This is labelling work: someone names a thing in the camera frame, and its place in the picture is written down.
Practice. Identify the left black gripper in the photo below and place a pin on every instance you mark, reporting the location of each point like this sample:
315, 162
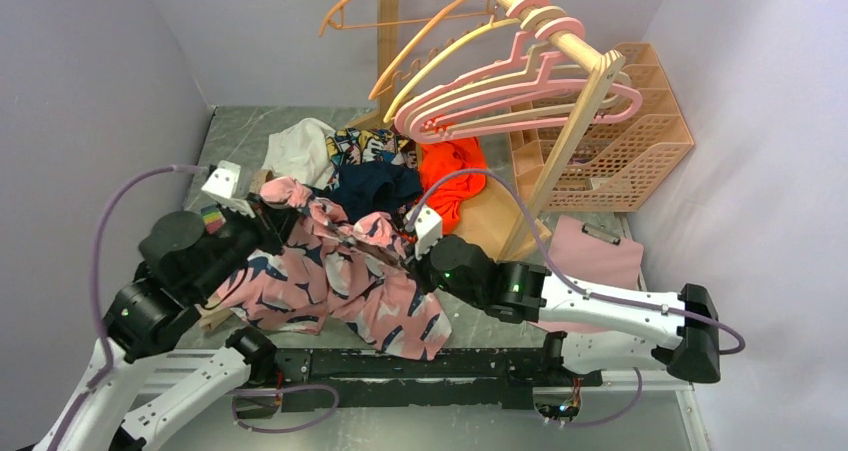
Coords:
274, 224

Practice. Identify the pink patterned shorts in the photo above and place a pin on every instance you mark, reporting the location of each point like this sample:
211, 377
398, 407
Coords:
333, 267

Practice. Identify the navy blue shorts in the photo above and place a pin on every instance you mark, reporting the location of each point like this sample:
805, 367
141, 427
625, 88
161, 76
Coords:
375, 186

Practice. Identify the wooden clothes rack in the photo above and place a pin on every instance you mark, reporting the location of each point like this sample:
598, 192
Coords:
572, 92

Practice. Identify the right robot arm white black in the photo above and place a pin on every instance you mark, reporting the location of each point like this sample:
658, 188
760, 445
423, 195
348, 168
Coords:
597, 327

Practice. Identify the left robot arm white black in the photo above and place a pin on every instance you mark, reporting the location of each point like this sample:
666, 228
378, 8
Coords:
183, 264

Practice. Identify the beige shorts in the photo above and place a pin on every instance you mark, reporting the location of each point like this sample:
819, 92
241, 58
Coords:
210, 320

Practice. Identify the front orange hanger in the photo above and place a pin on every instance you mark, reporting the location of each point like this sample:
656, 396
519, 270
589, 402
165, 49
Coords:
386, 76

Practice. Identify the yellow hanger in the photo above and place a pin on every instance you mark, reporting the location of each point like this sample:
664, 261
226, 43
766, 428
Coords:
442, 55

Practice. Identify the white garment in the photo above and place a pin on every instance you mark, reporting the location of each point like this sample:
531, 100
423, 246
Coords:
300, 152

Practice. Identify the yellow black patterned garment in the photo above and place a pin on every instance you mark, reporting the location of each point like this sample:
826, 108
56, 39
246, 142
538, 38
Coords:
351, 146

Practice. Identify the pink clipboard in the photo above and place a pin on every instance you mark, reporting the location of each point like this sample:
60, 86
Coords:
600, 257

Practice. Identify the peach plastic file organizer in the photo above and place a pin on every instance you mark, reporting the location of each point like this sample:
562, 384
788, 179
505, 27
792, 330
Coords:
616, 167

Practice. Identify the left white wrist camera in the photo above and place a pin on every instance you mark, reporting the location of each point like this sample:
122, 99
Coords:
228, 185

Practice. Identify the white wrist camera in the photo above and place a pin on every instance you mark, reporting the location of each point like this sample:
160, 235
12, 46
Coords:
228, 185
427, 228

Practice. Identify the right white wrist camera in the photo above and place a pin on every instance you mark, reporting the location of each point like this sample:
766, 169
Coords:
427, 228

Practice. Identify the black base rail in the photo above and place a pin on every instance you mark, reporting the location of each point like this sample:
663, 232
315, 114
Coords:
511, 378

